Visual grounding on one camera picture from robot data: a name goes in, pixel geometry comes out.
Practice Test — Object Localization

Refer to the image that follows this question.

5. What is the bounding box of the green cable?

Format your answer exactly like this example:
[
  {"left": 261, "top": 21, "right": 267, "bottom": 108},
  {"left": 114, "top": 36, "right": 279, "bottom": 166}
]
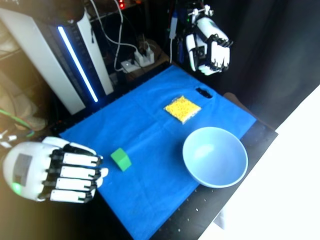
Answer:
[{"left": 0, "top": 108, "right": 36, "bottom": 138}]

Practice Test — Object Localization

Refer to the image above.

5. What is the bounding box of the brown wooden board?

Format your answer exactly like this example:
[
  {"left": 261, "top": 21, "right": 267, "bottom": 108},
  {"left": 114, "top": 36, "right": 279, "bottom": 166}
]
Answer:
[{"left": 223, "top": 92, "right": 277, "bottom": 131}]

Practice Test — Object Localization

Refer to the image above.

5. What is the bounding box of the black curtain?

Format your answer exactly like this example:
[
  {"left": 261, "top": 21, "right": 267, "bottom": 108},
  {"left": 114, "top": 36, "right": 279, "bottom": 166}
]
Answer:
[{"left": 214, "top": 0, "right": 320, "bottom": 131}]

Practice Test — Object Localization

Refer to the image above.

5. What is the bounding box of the white power adapter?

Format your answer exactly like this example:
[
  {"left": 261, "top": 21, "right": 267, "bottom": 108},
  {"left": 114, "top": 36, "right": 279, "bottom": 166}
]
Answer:
[{"left": 120, "top": 58, "right": 141, "bottom": 74}]

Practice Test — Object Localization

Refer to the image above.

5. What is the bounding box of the white hanging connector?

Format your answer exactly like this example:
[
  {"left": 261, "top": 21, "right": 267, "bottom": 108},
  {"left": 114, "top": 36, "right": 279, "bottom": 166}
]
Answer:
[{"left": 169, "top": 9, "right": 179, "bottom": 63}]

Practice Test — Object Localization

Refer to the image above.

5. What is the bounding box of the blue cloth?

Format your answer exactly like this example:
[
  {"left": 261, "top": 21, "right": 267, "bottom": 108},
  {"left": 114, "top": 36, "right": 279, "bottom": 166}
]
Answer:
[{"left": 59, "top": 64, "right": 258, "bottom": 240}]

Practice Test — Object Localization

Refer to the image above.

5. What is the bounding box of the white cable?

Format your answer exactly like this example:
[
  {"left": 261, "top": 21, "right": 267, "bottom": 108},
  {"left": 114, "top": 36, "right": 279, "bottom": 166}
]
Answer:
[
  {"left": 113, "top": 0, "right": 125, "bottom": 72},
  {"left": 89, "top": 0, "right": 139, "bottom": 51}
]

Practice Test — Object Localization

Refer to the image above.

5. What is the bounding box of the white panel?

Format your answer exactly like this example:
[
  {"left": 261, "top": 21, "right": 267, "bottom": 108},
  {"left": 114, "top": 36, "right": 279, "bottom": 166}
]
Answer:
[{"left": 197, "top": 83, "right": 320, "bottom": 240}]

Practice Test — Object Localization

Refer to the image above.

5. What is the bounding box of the white power strip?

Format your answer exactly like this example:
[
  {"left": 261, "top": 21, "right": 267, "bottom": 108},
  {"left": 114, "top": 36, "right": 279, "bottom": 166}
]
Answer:
[{"left": 133, "top": 41, "right": 156, "bottom": 68}]

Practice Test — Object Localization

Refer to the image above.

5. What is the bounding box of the green block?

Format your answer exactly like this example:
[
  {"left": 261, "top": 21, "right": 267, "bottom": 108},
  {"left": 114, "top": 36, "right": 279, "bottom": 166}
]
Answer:
[{"left": 110, "top": 147, "right": 133, "bottom": 173}]

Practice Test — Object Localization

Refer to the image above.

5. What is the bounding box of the beige fabric bag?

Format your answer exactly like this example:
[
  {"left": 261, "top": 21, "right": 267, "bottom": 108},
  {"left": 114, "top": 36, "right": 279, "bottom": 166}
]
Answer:
[{"left": 0, "top": 72, "right": 48, "bottom": 131}]

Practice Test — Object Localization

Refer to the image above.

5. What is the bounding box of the light blue bowl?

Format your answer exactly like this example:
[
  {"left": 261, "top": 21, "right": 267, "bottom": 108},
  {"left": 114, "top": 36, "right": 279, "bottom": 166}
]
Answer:
[{"left": 182, "top": 126, "right": 249, "bottom": 189}]

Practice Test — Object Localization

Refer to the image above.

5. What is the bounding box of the white tower with blue light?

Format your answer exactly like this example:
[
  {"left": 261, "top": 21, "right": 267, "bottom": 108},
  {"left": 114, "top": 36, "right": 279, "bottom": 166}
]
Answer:
[{"left": 0, "top": 7, "right": 115, "bottom": 116}]

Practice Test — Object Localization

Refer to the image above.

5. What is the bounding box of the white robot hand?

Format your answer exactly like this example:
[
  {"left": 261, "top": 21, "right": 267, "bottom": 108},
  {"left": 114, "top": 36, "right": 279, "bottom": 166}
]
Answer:
[
  {"left": 185, "top": 16, "right": 234, "bottom": 76},
  {"left": 1, "top": 136, "right": 110, "bottom": 204}
]

